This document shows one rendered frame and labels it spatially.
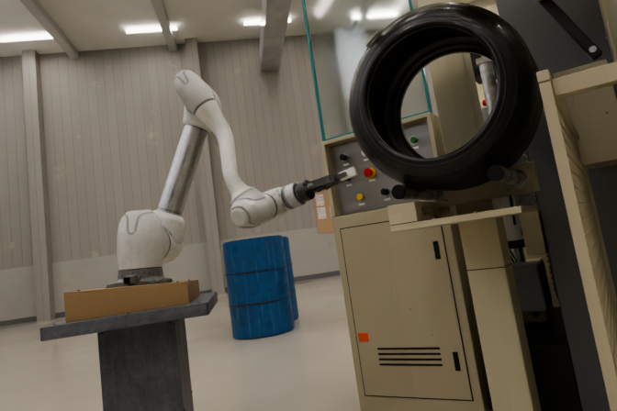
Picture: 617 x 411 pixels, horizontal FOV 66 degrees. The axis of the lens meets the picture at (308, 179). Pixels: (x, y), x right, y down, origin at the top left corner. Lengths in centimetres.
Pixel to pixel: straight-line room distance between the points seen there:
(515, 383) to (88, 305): 140
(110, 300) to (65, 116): 1200
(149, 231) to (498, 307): 124
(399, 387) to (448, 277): 53
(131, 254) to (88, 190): 1120
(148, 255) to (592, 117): 151
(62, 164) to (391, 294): 1172
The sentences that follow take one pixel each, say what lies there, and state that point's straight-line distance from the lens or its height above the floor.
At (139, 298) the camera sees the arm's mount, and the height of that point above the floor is 69.
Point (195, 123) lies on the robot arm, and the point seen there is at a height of 135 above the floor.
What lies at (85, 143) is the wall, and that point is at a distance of 1322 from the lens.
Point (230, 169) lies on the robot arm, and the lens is 170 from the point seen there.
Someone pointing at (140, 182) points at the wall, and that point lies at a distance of 1268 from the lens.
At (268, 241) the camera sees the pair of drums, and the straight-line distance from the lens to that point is 475.
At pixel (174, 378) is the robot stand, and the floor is 41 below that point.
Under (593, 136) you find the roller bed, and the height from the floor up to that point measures 98.
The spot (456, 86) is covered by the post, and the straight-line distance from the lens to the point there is 181.
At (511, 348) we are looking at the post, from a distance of 179.
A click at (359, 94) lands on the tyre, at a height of 122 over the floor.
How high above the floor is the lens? 77
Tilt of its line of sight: 8 degrees up
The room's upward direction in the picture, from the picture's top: 8 degrees counter-clockwise
